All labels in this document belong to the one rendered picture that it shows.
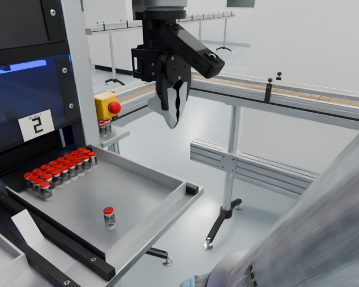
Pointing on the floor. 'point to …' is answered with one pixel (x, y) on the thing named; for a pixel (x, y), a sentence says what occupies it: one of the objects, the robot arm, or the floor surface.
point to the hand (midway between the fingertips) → (175, 123)
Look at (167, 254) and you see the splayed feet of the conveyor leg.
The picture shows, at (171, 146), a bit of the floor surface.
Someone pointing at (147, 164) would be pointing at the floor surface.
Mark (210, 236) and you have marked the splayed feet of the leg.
